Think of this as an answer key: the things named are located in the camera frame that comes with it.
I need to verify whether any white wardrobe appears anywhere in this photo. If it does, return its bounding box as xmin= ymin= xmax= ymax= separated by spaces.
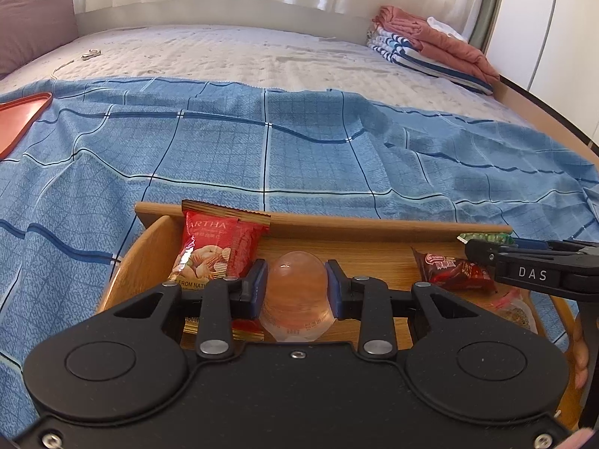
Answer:
xmin=484 ymin=0 xmax=599 ymax=147

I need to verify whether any small white cloth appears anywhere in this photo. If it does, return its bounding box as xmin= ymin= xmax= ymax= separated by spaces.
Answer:
xmin=427 ymin=16 xmax=469 ymax=42

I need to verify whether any wooden tray with handles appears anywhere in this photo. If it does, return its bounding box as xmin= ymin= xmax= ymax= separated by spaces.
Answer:
xmin=96 ymin=202 xmax=582 ymax=431

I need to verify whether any pink translucent jelly cup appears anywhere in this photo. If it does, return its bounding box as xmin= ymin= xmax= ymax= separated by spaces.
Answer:
xmin=259 ymin=251 xmax=337 ymax=343

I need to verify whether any white bed headboard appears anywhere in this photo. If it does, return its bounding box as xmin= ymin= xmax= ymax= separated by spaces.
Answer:
xmin=75 ymin=0 xmax=381 ymax=48

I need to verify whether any blue checked bedsheet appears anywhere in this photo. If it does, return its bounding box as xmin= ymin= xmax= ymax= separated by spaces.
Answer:
xmin=0 ymin=77 xmax=599 ymax=376

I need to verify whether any white charging cable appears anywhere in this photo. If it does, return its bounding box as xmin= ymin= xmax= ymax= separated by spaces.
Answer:
xmin=51 ymin=49 xmax=103 ymax=80

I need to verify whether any white quilted mattress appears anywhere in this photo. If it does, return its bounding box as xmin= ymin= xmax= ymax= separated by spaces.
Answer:
xmin=0 ymin=25 xmax=539 ymax=128

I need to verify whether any grey-green drape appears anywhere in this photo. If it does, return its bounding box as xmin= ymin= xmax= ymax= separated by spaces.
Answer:
xmin=468 ymin=0 xmax=512 ymax=52

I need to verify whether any green candy wrapper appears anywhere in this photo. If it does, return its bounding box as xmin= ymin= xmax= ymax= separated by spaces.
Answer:
xmin=459 ymin=232 xmax=516 ymax=245

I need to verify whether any red snack bar wrapper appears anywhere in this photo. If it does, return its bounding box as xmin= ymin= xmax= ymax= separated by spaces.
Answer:
xmin=411 ymin=246 xmax=497 ymax=294

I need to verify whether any folded blankets pile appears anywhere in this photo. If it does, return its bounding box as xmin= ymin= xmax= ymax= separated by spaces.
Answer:
xmin=373 ymin=6 xmax=501 ymax=86

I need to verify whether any mauve pillow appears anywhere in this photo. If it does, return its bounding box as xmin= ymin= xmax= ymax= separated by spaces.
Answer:
xmin=0 ymin=0 xmax=79 ymax=80

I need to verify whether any person's right hand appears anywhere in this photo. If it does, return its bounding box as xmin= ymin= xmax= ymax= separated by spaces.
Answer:
xmin=574 ymin=326 xmax=590 ymax=390

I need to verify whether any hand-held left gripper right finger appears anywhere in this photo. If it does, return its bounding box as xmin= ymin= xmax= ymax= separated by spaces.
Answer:
xmin=326 ymin=258 xmax=498 ymax=362

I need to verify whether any red nut snack packet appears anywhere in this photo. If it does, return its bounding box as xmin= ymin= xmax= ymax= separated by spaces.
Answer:
xmin=167 ymin=199 xmax=272 ymax=342

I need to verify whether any folded blue striped blanket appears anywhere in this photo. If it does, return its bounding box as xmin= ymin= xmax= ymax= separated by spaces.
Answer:
xmin=366 ymin=28 xmax=495 ymax=96

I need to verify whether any clear cracker packet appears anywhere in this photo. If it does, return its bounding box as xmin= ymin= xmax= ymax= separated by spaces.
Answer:
xmin=484 ymin=288 xmax=539 ymax=334

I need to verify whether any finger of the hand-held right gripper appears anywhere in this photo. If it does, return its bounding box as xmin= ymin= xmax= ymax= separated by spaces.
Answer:
xmin=514 ymin=238 xmax=599 ymax=254
xmin=465 ymin=238 xmax=512 ymax=272

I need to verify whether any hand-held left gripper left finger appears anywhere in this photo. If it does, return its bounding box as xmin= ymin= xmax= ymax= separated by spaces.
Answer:
xmin=96 ymin=258 xmax=270 ymax=362

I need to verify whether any wooden bed side rail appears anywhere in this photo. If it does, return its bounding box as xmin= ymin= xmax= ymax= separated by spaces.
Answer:
xmin=497 ymin=72 xmax=599 ymax=161

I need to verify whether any orange plastic tray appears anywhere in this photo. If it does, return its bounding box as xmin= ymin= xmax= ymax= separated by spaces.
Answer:
xmin=0 ymin=92 xmax=54 ymax=161

